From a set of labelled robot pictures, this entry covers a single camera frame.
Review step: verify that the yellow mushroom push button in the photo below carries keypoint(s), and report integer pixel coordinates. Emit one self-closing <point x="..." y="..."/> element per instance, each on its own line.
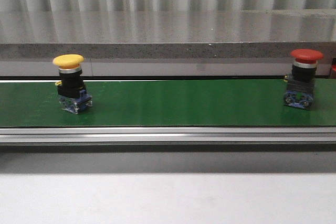
<point x="72" y="91"/>

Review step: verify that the red mushroom push button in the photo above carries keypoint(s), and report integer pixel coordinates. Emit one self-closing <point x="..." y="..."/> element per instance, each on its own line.
<point x="300" y="82"/>

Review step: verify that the grey stone countertop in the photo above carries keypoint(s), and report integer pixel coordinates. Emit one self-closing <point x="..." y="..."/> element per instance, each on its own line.
<point x="168" y="43"/>

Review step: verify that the green conveyor belt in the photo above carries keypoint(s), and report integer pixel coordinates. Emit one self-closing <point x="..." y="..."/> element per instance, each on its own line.
<point x="235" y="102"/>

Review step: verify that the red object at right edge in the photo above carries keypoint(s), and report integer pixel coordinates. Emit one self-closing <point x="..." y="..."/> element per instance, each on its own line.
<point x="333" y="69"/>

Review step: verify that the aluminium conveyor front rail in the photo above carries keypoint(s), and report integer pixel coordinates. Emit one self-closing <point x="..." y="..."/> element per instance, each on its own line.
<point x="168" y="139"/>

